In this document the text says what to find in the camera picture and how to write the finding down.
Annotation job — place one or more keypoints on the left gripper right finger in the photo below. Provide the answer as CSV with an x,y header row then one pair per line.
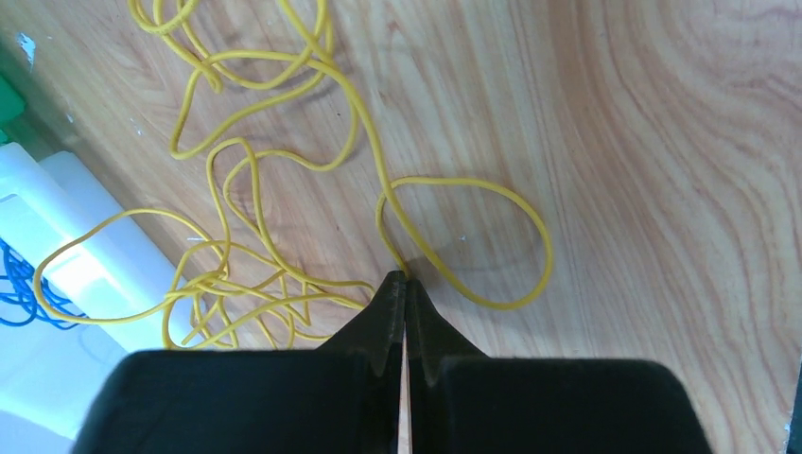
x,y
464,401

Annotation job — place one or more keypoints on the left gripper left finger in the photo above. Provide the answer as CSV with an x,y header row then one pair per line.
x,y
341,397

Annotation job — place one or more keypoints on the white plastic bin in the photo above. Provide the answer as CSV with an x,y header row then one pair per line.
x,y
57,215

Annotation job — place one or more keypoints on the green plastic bin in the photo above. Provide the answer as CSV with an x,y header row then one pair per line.
x,y
12,106

